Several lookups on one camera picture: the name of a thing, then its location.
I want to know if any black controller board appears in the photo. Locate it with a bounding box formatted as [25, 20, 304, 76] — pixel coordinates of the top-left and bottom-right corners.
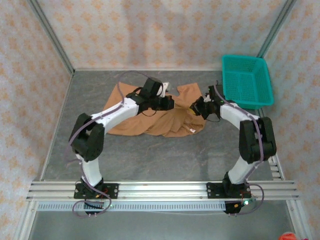
[224, 199, 255, 216]

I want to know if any red object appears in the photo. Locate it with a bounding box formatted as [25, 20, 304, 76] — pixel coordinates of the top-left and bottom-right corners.
[279, 231, 297, 240]

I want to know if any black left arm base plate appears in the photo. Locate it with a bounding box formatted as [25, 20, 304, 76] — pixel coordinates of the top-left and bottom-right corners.
[73, 183, 119, 200]

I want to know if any aluminium mounting rail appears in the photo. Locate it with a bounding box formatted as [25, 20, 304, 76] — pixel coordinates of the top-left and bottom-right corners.
[26, 181, 300, 202]

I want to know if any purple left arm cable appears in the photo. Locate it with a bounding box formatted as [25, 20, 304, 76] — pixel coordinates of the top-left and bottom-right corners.
[64, 71, 167, 218]

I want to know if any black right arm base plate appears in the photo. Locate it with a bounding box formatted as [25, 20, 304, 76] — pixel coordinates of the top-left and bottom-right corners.
[206, 182, 252, 200]

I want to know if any aluminium frame post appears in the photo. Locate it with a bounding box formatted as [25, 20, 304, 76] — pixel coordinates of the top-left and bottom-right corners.
[256, 0, 298, 60]
[26, 0, 76, 76]

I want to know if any grey slotted cable duct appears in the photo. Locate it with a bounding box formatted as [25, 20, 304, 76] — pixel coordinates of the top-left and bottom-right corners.
[34, 201, 227, 213]

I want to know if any brown t-shirt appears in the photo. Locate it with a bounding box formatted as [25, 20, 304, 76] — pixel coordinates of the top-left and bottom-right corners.
[106, 81, 206, 138]

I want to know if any aluminium table edge rail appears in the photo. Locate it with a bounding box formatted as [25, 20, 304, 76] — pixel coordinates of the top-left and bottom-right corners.
[256, 108, 312, 240]
[72, 67, 223, 72]
[13, 69, 76, 240]

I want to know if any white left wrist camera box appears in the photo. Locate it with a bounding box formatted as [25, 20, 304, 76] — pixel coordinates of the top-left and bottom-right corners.
[159, 81, 170, 98]

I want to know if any teal plastic mesh basket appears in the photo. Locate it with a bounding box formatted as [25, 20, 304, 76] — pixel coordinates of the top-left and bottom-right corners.
[221, 54, 275, 110]

